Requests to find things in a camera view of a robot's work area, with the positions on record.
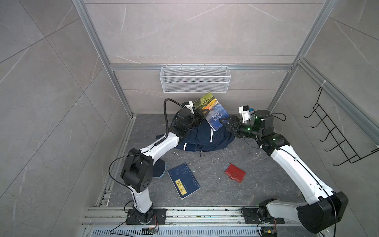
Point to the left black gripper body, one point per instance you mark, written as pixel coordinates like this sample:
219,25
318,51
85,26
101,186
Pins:
192,123

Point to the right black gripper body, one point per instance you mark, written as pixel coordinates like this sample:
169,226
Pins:
247,131

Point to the colourful landscape cover book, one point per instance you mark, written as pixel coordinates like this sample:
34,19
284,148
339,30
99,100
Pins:
211,110

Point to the navy blue backpack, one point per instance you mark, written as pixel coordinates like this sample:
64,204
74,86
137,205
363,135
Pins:
204,139

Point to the dark blue yellow-label book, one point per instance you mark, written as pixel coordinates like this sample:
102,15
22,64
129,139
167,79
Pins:
183,180

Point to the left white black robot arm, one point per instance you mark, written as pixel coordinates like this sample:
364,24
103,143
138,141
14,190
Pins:
137,171

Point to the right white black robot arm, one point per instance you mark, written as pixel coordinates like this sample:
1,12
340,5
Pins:
323,207

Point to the navy blue pencil case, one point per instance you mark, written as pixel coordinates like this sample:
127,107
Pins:
159,168

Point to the red leather wallet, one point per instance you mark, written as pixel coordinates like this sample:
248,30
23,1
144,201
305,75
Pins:
235,173

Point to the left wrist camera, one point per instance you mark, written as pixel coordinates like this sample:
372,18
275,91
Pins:
189,105

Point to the black wire hook rack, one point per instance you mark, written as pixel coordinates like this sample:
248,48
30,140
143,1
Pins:
333,131

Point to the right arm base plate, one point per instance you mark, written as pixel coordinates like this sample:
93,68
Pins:
256,215

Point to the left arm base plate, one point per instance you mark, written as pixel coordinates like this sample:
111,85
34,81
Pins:
146,217

